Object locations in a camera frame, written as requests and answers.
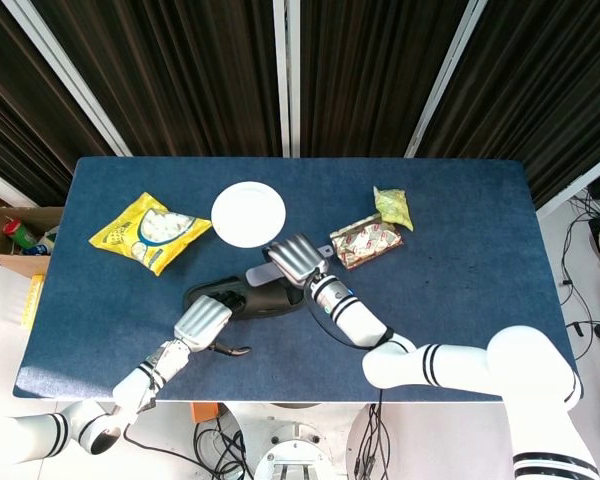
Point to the white blue carton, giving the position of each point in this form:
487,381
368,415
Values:
45,242

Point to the black rubber slipper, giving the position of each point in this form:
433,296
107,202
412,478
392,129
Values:
265,302

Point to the orange box under table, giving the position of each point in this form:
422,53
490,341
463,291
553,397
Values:
204,412

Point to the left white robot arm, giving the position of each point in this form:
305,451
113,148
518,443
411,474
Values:
135,387

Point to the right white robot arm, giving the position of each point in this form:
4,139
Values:
520,360

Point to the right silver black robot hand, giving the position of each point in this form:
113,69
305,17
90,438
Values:
297,257

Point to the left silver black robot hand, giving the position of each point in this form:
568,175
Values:
200,320

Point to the green can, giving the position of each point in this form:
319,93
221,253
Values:
20,235

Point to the yellow flat box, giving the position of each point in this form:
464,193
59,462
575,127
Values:
31,300

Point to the blue table cloth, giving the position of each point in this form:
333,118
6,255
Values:
105,310

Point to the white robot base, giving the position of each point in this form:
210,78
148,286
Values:
295,440

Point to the white partition frame post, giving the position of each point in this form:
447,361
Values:
445,80
70,80
286,75

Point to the red printed foil snack pack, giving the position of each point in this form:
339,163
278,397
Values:
367,242

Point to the green yellow snack packet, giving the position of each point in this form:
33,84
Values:
393,207

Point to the white round plate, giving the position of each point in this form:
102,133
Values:
248,215

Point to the yellow snack bag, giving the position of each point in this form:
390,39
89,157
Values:
145,232

